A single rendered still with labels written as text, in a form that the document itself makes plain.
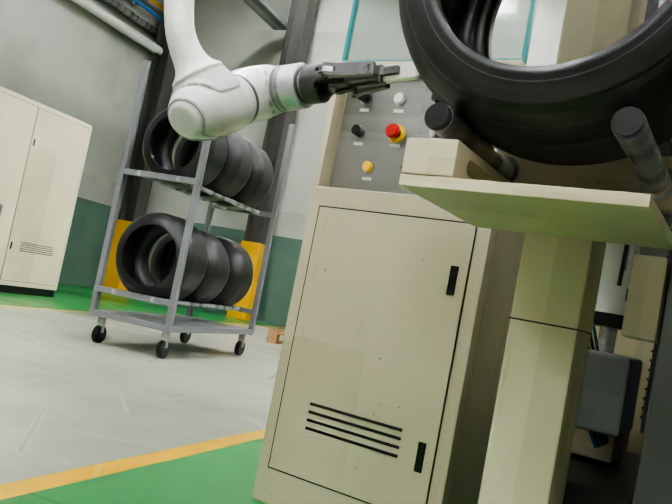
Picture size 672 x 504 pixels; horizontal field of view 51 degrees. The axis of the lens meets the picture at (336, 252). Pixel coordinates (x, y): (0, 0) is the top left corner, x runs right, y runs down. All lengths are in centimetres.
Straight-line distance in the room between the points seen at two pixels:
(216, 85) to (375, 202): 76
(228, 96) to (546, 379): 78
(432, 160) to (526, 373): 49
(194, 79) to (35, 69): 1002
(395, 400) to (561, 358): 59
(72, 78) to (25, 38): 101
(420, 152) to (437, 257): 73
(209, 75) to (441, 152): 45
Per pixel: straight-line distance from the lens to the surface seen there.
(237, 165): 517
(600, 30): 152
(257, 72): 142
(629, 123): 104
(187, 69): 133
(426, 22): 120
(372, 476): 189
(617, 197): 102
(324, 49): 1190
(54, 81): 1155
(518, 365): 140
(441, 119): 112
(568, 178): 140
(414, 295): 183
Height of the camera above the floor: 59
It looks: 4 degrees up
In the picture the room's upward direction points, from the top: 11 degrees clockwise
